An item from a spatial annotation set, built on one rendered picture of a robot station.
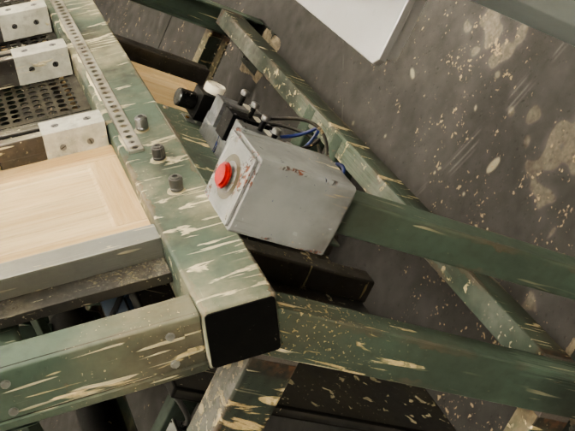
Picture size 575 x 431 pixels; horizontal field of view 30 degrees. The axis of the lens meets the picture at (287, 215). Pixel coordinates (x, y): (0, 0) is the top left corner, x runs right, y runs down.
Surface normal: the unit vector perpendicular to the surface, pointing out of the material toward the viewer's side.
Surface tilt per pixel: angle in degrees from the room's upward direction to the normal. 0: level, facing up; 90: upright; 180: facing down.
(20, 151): 90
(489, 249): 90
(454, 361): 90
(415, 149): 0
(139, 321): 58
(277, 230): 90
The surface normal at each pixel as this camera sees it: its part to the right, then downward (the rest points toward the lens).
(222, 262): -0.09, -0.85
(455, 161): -0.84, -0.24
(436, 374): 0.34, 0.47
